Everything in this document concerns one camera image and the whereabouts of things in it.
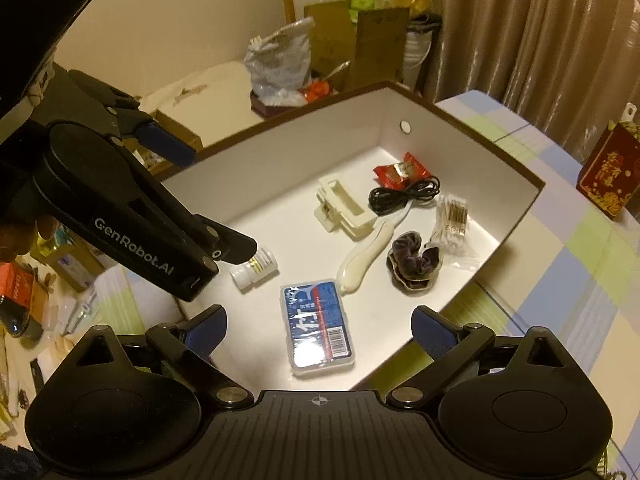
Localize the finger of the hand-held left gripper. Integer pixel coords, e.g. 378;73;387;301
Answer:
55;72;198;168
60;152;258;303

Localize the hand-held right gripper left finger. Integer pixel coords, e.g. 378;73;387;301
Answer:
55;305;253;410

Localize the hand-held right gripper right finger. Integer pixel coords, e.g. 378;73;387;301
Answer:
387;306;591;409

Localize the white pill bottle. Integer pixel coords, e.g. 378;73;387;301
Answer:
230;246;278;292

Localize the dark brown scrunchie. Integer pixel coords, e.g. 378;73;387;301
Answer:
387;231;443;292

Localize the white razor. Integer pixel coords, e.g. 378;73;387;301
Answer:
336;205;413;293

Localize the blue dental floss box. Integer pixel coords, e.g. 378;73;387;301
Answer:
280;276;358;377

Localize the cotton swab packet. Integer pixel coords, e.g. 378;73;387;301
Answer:
425;194;483;271

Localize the white hair clip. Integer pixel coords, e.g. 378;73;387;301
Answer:
314;174;377;241

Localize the black cable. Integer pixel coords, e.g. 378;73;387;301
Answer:
368;176;443;212

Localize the red candy wrapper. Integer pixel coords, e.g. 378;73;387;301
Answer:
372;152;430;188

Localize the brown cardboard box white inside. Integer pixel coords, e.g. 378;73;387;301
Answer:
160;80;546;391

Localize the person's left hand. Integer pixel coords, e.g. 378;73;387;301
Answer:
0;215;56;263

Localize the small cardboard box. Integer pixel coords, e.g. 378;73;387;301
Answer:
154;107;204;155

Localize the printed cardboard box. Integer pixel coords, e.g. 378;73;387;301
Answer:
46;239;107;292

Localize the dark wooden box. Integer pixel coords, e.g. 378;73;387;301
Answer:
250;92;307;121

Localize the red packet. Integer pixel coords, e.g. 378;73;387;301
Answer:
0;262;40;307

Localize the silver plastic bag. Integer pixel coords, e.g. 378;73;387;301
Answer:
244;16;317;106

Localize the dark bottle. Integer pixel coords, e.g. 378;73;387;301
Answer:
0;295;45;342

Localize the orange packet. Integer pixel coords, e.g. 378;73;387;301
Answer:
304;79;335;104

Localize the plain cardboard box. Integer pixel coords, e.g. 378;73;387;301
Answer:
354;7;412;93
305;2;360;83

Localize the dark cloth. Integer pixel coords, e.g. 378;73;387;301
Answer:
0;447;46;480

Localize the red gift box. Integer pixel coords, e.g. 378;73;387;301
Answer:
576;105;640;218

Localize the beige curtain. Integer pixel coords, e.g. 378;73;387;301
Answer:
380;0;640;107

